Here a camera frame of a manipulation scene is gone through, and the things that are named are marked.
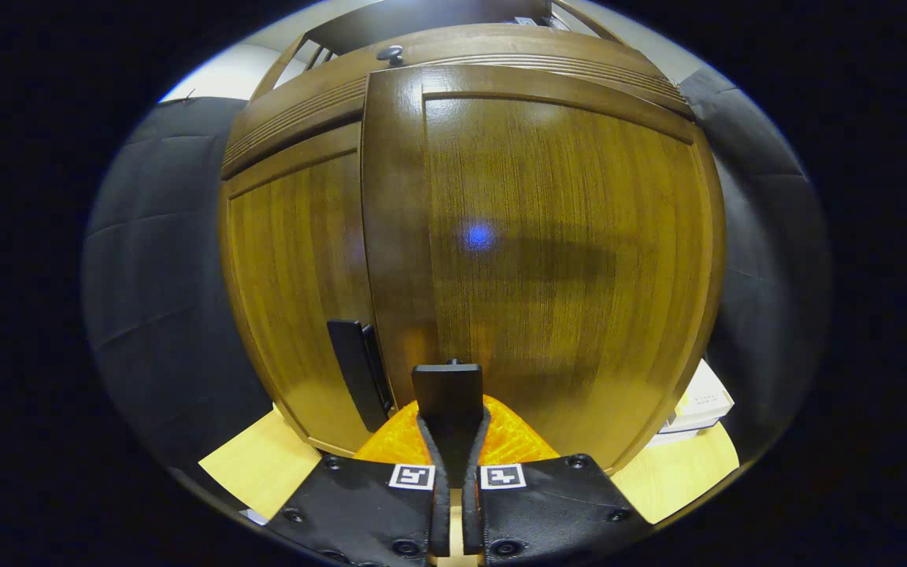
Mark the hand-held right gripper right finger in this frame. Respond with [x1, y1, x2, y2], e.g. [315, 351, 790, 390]
[461, 394, 655, 567]

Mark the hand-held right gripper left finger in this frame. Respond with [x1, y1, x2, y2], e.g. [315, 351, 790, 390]
[268, 399, 452, 567]

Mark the black door handle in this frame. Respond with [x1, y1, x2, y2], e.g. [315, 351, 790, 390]
[327, 319, 394, 433]
[411, 359, 484, 442]

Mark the wooden shoe cabinet door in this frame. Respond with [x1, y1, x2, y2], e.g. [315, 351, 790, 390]
[361, 65, 727, 473]
[220, 122, 393, 458]

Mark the wooden double-door shoe cabinet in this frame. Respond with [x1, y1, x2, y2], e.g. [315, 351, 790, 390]
[220, 0, 727, 475]

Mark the wooden cabinet drawer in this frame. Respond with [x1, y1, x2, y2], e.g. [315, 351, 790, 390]
[221, 24, 695, 180]

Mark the black backdrop cloth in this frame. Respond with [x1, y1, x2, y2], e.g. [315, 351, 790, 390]
[81, 67, 833, 475]

